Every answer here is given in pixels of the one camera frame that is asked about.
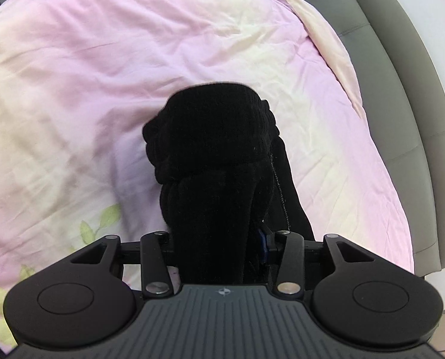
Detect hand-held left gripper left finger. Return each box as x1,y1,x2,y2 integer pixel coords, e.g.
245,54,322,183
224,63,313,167
71,231,175,300

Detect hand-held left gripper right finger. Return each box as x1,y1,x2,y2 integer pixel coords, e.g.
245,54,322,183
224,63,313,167
258,228,376,295

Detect pink floral blanket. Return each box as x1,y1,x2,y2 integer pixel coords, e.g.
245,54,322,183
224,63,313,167
0,0,416,348

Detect grey padded headboard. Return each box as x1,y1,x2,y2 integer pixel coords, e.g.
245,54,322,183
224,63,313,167
296,0,445,281

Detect black pants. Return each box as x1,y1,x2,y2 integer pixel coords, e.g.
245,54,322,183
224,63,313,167
141,81,316,287

